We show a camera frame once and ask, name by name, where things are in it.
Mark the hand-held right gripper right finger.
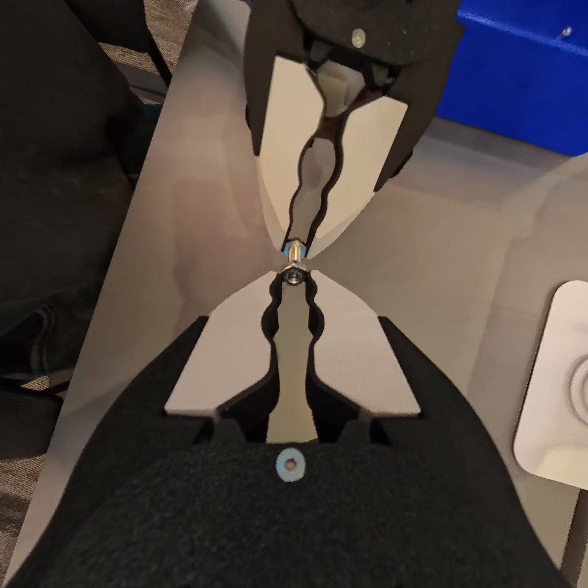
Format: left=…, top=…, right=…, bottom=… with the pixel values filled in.
left=296, top=272, right=422, bottom=434

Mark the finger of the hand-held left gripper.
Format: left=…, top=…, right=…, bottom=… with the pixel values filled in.
left=303, top=86, right=411, bottom=258
left=259, top=52, right=327, bottom=253

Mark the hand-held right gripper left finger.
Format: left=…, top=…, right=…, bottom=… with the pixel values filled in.
left=164, top=272, right=293, bottom=434

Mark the blue plastic bin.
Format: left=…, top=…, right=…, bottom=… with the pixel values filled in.
left=437, top=0, right=588, bottom=157

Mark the grey desk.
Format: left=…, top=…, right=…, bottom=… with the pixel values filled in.
left=5, top=0, right=588, bottom=588

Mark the white document stand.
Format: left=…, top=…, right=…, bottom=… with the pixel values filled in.
left=513, top=281, right=588, bottom=489

